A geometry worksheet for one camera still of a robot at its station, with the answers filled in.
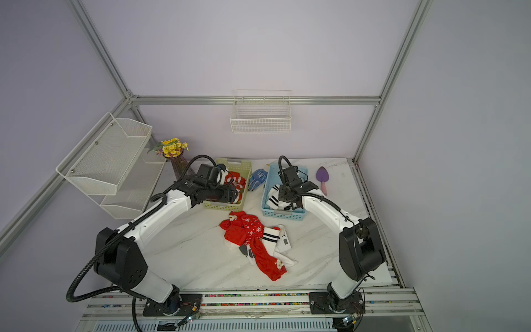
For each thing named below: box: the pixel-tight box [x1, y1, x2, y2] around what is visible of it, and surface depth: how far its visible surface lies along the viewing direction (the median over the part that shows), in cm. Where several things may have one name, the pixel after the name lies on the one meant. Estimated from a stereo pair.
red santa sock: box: [250, 235, 288, 282], surface depth 83 cm
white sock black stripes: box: [262, 226, 299, 267], surface depth 87 cm
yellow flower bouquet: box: [146, 137, 190, 158], surface depth 95 cm
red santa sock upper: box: [219, 210, 265, 246], surface depth 90 cm
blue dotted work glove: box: [247, 168, 268, 192], surface depth 113 cm
